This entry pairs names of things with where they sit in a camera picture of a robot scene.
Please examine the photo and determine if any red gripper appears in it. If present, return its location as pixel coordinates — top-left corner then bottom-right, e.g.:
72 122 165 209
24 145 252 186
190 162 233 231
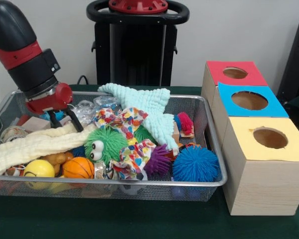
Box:
26 82 84 133

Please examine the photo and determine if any crushed clear water bottle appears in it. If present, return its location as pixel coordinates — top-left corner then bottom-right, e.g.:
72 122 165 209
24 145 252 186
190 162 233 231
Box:
72 96 121 126

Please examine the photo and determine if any pale yellow cloth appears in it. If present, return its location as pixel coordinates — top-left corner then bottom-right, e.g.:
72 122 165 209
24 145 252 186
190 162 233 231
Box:
0 122 98 176

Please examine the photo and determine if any shallow clear mesh bin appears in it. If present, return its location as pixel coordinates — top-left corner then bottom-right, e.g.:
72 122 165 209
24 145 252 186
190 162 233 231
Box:
0 90 227 201

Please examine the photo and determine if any mint green cloth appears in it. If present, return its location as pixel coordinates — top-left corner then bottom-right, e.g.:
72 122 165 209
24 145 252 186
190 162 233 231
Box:
98 82 180 156

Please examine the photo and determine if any purple spiky ball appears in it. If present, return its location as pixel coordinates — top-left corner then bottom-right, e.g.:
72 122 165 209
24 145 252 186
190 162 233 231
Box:
145 144 171 176

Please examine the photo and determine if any orange toy basketball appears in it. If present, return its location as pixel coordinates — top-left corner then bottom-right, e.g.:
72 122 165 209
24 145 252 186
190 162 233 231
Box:
63 157 95 187

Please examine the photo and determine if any red spiky toy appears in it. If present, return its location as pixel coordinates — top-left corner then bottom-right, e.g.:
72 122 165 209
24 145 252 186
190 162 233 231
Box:
177 112 194 136

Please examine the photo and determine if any wooden box with three holes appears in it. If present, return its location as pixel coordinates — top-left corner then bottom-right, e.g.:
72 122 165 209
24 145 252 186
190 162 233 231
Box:
201 61 299 216

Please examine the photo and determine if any small dark green spiky ball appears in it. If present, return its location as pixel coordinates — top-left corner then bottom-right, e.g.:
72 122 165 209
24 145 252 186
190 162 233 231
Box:
135 125 157 145

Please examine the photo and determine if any small orange toy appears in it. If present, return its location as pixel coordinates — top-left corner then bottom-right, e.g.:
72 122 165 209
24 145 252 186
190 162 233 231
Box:
178 143 201 150

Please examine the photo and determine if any colourful patterned cloth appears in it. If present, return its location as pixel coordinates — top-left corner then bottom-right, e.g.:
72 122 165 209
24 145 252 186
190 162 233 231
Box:
94 107 156 180

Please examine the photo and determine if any blue spiky ball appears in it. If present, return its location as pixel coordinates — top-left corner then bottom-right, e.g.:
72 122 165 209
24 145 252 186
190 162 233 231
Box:
172 145 220 183

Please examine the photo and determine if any yellow smiley ball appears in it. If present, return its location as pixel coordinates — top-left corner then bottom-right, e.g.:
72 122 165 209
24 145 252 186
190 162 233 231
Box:
24 159 55 190

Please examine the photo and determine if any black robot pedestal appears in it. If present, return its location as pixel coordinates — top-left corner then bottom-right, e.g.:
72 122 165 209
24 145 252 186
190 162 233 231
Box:
86 0 190 87

